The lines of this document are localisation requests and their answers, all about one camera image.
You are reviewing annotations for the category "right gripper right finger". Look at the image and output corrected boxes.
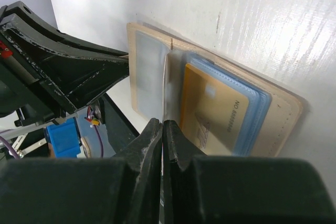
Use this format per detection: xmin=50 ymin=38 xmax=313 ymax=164
xmin=162 ymin=120 xmax=210 ymax=223

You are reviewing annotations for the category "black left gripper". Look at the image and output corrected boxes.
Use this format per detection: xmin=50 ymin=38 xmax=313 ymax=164
xmin=1 ymin=1 xmax=129 ymax=127

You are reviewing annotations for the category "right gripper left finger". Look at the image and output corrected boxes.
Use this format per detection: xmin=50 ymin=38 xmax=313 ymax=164
xmin=89 ymin=118 xmax=163 ymax=224

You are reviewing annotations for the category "beige card holder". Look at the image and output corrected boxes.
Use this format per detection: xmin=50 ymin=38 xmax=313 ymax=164
xmin=127 ymin=23 xmax=302 ymax=157

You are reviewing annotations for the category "blue plastic block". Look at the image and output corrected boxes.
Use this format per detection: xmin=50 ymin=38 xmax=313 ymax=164
xmin=46 ymin=118 xmax=80 ymax=158

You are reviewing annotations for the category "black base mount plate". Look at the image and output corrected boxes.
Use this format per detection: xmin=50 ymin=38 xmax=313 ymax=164
xmin=98 ymin=94 xmax=140 ymax=153

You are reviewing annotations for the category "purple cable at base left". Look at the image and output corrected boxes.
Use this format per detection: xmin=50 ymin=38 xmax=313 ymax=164
xmin=83 ymin=105 xmax=106 ymax=158

